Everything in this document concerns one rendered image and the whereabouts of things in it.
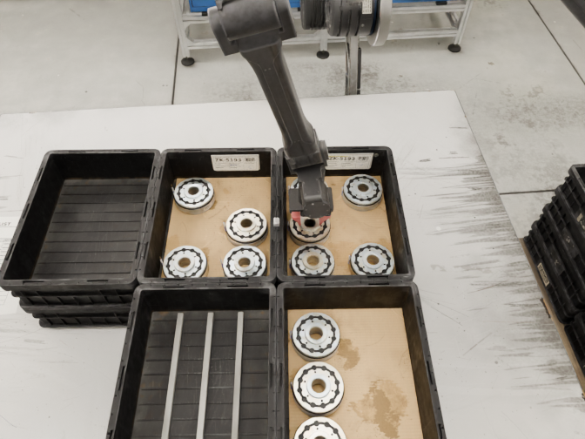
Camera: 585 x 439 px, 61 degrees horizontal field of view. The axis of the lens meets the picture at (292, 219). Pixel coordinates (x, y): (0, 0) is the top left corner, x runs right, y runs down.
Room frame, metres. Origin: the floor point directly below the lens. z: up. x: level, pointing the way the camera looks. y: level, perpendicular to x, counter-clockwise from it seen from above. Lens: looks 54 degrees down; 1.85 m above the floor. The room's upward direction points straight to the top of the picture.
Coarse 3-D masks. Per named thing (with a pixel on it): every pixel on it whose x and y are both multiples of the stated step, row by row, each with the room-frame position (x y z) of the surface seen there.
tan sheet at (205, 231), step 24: (216, 192) 0.84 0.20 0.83; (240, 192) 0.84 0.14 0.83; (264, 192) 0.84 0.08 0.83; (192, 216) 0.76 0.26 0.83; (216, 216) 0.76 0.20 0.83; (168, 240) 0.68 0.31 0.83; (192, 240) 0.68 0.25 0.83; (216, 240) 0.68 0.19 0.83; (264, 240) 0.68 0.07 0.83; (216, 264) 0.62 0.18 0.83
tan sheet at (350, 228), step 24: (336, 192) 0.84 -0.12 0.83; (288, 216) 0.76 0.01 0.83; (336, 216) 0.76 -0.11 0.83; (360, 216) 0.76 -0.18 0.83; (384, 216) 0.76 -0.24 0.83; (288, 240) 0.68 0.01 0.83; (336, 240) 0.68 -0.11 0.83; (360, 240) 0.68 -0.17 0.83; (384, 240) 0.68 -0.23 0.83; (288, 264) 0.62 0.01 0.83; (312, 264) 0.62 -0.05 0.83; (336, 264) 0.62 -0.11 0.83
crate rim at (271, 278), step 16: (160, 160) 0.86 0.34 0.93; (272, 160) 0.86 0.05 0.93; (160, 176) 0.81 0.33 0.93; (272, 176) 0.82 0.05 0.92; (272, 192) 0.76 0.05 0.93; (272, 208) 0.72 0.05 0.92; (272, 224) 0.66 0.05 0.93; (144, 240) 0.62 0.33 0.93; (272, 240) 0.62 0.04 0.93; (144, 256) 0.58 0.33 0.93; (272, 256) 0.58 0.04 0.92; (144, 272) 0.54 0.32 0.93; (272, 272) 0.54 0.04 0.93
